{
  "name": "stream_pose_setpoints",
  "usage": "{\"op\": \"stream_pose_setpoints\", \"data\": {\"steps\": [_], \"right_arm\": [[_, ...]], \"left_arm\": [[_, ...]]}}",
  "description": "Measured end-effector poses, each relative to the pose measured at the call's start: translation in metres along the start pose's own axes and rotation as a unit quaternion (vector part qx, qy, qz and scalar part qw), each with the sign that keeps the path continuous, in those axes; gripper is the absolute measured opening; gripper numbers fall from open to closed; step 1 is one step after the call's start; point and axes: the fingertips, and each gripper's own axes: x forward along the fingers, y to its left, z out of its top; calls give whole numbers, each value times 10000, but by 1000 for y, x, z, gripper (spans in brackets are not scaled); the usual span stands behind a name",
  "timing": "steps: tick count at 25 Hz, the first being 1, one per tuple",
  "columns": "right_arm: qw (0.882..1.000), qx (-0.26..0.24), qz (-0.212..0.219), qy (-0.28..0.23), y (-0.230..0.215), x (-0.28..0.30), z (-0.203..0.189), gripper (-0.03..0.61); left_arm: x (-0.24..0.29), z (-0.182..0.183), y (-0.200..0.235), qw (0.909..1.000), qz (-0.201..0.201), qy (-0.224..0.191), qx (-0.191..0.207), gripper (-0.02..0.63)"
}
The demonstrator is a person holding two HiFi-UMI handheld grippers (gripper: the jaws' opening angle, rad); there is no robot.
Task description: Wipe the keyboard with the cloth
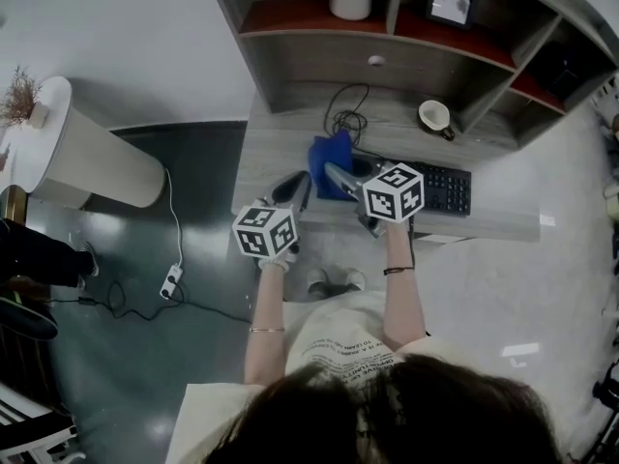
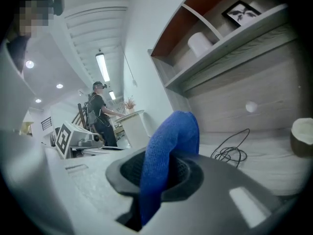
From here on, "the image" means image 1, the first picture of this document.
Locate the white chair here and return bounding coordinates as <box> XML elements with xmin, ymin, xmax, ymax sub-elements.
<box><xmin>0</xmin><ymin>379</ymin><xmax>88</xmax><ymax>464</ymax></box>

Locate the person's left forearm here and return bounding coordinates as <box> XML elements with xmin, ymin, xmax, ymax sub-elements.
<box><xmin>243</xmin><ymin>258</ymin><xmax>292</xmax><ymax>387</ymax></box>

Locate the person's right forearm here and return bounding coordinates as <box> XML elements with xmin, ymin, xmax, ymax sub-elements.
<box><xmin>378</xmin><ymin>218</ymin><xmax>427</xmax><ymax>353</ymax></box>

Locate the white power cable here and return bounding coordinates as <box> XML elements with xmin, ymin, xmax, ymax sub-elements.
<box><xmin>162</xmin><ymin>165</ymin><xmax>185</xmax><ymax>269</ymax></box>

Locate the white cup with black handle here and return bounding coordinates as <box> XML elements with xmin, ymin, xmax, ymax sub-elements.
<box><xmin>417</xmin><ymin>99</ymin><xmax>457</xmax><ymax>142</ymax></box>

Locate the person's light shoe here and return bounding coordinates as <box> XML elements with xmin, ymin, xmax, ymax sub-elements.
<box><xmin>340</xmin><ymin>267</ymin><xmax>367</xmax><ymax>293</ymax></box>
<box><xmin>306</xmin><ymin>267</ymin><xmax>331</xmax><ymax>297</ymax></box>

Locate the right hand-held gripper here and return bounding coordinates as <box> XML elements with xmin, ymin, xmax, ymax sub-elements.
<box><xmin>323</xmin><ymin>156</ymin><xmax>426</xmax><ymax>241</ymax></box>

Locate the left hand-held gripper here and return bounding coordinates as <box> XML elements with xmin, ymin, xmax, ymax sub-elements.
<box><xmin>231</xmin><ymin>170</ymin><xmax>313</xmax><ymax>261</ymax></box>

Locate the grey wooden shelf unit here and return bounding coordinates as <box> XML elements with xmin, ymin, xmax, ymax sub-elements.
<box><xmin>202</xmin><ymin>0</ymin><xmax>619</xmax><ymax>150</ymax></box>

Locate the dried plant in vase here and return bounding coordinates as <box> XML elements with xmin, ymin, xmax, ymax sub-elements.
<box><xmin>0</xmin><ymin>64</ymin><xmax>52</xmax><ymax>130</ymax></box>

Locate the black floor cable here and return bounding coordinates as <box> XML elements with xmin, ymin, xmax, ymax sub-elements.
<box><xmin>46</xmin><ymin>279</ymin><xmax>253</xmax><ymax>327</ymax></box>

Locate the black keyboard cable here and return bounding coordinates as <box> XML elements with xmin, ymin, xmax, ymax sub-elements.
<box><xmin>322</xmin><ymin>82</ymin><xmax>388</xmax><ymax>160</ymax></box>

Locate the black tripod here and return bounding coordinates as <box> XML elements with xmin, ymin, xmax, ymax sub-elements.
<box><xmin>590</xmin><ymin>360</ymin><xmax>619</xmax><ymax>458</ymax></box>

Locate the white round side table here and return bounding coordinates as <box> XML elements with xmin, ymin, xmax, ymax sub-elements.
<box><xmin>0</xmin><ymin>75</ymin><xmax>168</xmax><ymax>211</ymax></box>

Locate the white glove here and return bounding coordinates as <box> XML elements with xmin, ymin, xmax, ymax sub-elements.
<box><xmin>257</xmin><ymin>248</ymin><xmax>300</xmax><ymax>274</ymax></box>

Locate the white power strip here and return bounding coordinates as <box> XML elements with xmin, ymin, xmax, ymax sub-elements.
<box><xmin>159</xmin><ymin>265</ymin><xmax>185</xmax><ymax>300</ymax></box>

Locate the black keyboard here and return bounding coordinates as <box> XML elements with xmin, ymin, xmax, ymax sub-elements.
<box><xmin>351</xmin><ymin>154</ymin><xmax>473</xmax><ymax>218</ymax></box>

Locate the cream printed shirt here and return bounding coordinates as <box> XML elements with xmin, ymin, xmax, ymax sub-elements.
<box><xmin>166</xmin><ymin>289</ymin><xmax>489</xmax><ymax>464</ymax></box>

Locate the blue cloth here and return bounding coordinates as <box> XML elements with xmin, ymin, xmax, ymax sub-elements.
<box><xmin>309</xmin><ymin>129</ymin><xmax>355</xmax><ymax>201</ymax></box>

